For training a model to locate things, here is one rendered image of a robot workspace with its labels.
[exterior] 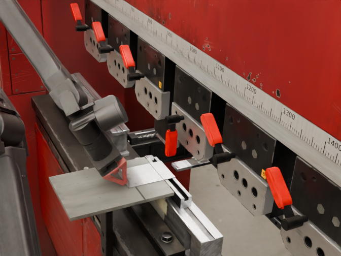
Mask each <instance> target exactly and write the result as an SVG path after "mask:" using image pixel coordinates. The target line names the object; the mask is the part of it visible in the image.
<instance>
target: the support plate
mask: <svg viewBox="0 0 341 256"><path fill-rule="evenodd" d="M145 164H149V162H148V161H147V160H146V159H145V158H144V157H141V158H136V159H132V160H128V161H127V168H131V167H135V166H140V165H145ZM49 181H50V183H51V185H52V187H53V189H54V191H55V193H56V195H57V197H58V198H59V200H60V202H61V204H62V206H63V208H64V210H65V212H66V214H67V216H68V218H69V220H70V221H74V220H78V219H82V218H86V217H90V216H94V215H98V214H102V213H106V212H110V211H114V210H118V209H122V208H126V207H130V206H134V205H138V204H142V203H146V202H150V201H154V200H158V199H162V198H166V197H170V196H174V191H173V190H172V189H171V188H170V187H169V186H168V184H167V183H166V182H165V181H164V180H163V181H158V182H154V183H150V184H145V185H141V186H137V188H138V189H139V191H140V192H141V193H142V195H143V196H144V197H145V199H146V200H144V198H143V197H142V196H141V194H140V193H139V192H138V190H137V189H136V188H135V187H132V188H128V187H127V186H126V184H125V185H120V184H117V183H115V182H112V181H109V180H106V179H103V178H102V177H101V175H100V173H99V172H98V171H97V169H96V168H90V169H86V170H81V171H75V172H71V173H66V174H61V175H56V176H52V177H49Z"/></svg>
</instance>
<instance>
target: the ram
mask: <svg viewBox="0 0 341 256"><path fill-rule="evenodd" d="M92 1H93V2H94V3H96V4H97V5H98V6H100V7H101V8H102V9H104V10H105V11H106V12H108V13H109V14H110V15H112V16H113V17H114V18H116V19H117V20H118V21H120V22H121V23H122V24H124V25H125V26H126V27H128V28H129V29H130V30H132V31H133V32H134V33H136V34H137V35H138V36H140V37H141V38H142V39H144V40H145V41H146V42H148V43H149V44H150V45H152V46H153V47H154V48H156V49H157V50H158V51H160V52H161V53H162V54H164V55H165V56H166V57H168V58H169V59H170V60H172V61H173V62H174V63H176V64H177V65H178V66H180V67H181V68H182V69H184V70H185V71H186V72H187V73H189V74H190V75H191V76H193V77H194V78H196V79H197V80H198V81H200V82H201V83H202V84H204V85H205V86H206V87H208V88H209V89H210V90H212V91H213V92H214V93H216V94H217V95H218V96H220V97H221V98H222V99H224V100H225V101H227V102H228V103H229V104H231V105H232V106H233V107H235V108H236V109H237V110H239V111H240V112H241V113H243V114H244V115H245V116H246V117H248V118H249V119H250V120H252V121H253V122H254V123H256V124H257V125H259V126H260V127H261V128H263V129H264V130H265V131H267V132H268V133H269V134H271V135H272V136H273V137H275V138H276V139H277V140H279V141H280V142H281V143H283V144H284V145H285V146H287V147H288V148H289V149H291V150H292V151H293V152H295V153H296V154H297V155H299V156H300V157H301V158H302V159H304V160H305V161H306V162H308V163H309V164H310V165H312V166H313V167H314V168H316V169H317V170H318V171H320V172H321V173H323V174H324V175H325V176H327V177H328V178H329V179H331V180H332V181H333V182H335V183H336V184H337V185H339V186H340V187H341V166H339V165H338V164H337V163H335V162H334V161H332V160H331V159H329V158H328V157H327V156H325V155H324V154H322V153H321V152H320V151H318V150H317V149H315V148H314V147H313V146H311V145H310V144H308V143H307V142H306V141H304V140H303V139H301V138H300V137H298V136H297V135H296V134H294V133H292V132H291V131H290V130H288V129H287V128H285V127H284V126H283V125H281V124H280V123H278V122H277V121H275V120H274V119H273V118H271V117H270V116H268V115H267V114H265V113H264V112H263V111H261V110H260V109H258V108H257V107H256V106H254V105H253V104H251V103H250V102H248V101H247V100H246V99H244V98H243V97H242V96H240V95H239V94H237V93H236V92H234V91H233V90H232V89H230V88H229V87H227V86H226V85H225V84H223V83H222V82H220V81H219V80H217V79H216V78H215V77H213V76H212V75H210V74H209V73H207V72H206V71H205V70H203V69H202V68H200V67H199V66H198V65H196V64H195V63H193V62H192V61H190V60H189V59H188V58H186V57H185V56H183V55H182V54H181V53H179V52H178V51H176V50H175V49H174V48H172V47H171V46H169V45H168V44H167V43H165V42H164V41H162V40H161V39H159V38H158V37H156V36H155V35H153V34H152V33H151V32H149V31H148V30H146V29H145V28H144V27H142V26H141V25H139V24H138V23H136V22H135V21H134V20H132V19H131V18H129V17H128V16H126V15H125V14H124V13H122V12H121V11H119V10H118V9H117V8H115V7H114V6H112V5H111V4H109V3H108V2H107V1H105V0H92ZM123 1H125V2H127V3H128V4H130V5H131V6H133V7H134V8H136V9H137V10H139V11H140V12H142V13H143V14H145V15H146V16H148V17H149V18H151V19H153V20H154V21H156V22H157V23H159V24H160V25H162V26H163V27H165V28H166V29H168V30H169V31H171V32H172V33H174V34H175V35H177V36H178V37H180V38H181V39H183V40H184V41H186V42H187V43H189V44H190V45H192V46H194V47H195V48H197V49H198V50H200V51H201V52H203V53H204V54H206V55H207V56H209V57H210V58H212V59H213V60H215V61H216V62H218V63H219V64H221V65H223V66H224V67H226V68H227V69H229V70H230V71H232V72H233V73H235V74H237V75H238V76H240V77H241V78H243V79H244V80H246V81H247V82H249V83H250V84H252V85H253V86H255V87H256V88H258V89H259V90H261V91H262V92H264V93H265V94H267V95H268V96H270V97H271V98H273V99H275V100H276V101H278V102H279V103H281V104H282V105H284V106H285V107H287V108H288V109H290V110H291V111H293V112H294V113H296V114H297V115H299V116H300V117H302V118H304V119H305V120H307V121H308V122H310V123H311V124H313V125H314V126H316V127H317V128H319V129H320V130H322V131H323V132H325V133H326V134H328V135H330V136H331V137H333V138H334V139H336V140H337V141H339V142H340V143H341V0H123Z"/></svg>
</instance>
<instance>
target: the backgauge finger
mask: <svg viewBox="0 0 341 256"><path fill-rule="evenodd" d="M209 164H214V163H211V162H210V161H209V160H206V161H201V162H199V161H198V160H197V159H196V158H190V159H186V160H183V161H178V162H174V163H172V166H173V168H174V169H175V170H176V171H177V172H178V171H183V170H187V169H192V168H196V167H200V166H205V165H209Z"/></svg>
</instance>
